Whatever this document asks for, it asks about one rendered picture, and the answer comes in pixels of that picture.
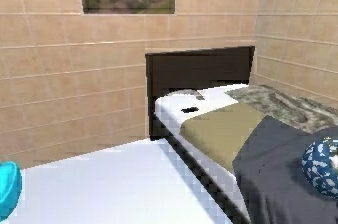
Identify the dark wooden bed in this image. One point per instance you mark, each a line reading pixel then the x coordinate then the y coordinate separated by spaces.
pixel 190 71

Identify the olive green bed sheet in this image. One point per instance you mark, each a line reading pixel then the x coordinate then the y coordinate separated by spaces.
pixel 223 131

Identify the grey mottled blanket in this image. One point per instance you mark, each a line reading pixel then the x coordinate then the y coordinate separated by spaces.
pixel 287 106

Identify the framed landscape wall picture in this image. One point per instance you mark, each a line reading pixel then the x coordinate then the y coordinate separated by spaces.
pixel 128 6

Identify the small black remote control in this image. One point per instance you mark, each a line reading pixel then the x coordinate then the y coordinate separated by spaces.
pixel 189 109

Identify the dark grey blanket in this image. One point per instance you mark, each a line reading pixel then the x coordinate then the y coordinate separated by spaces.
pixel 277 173

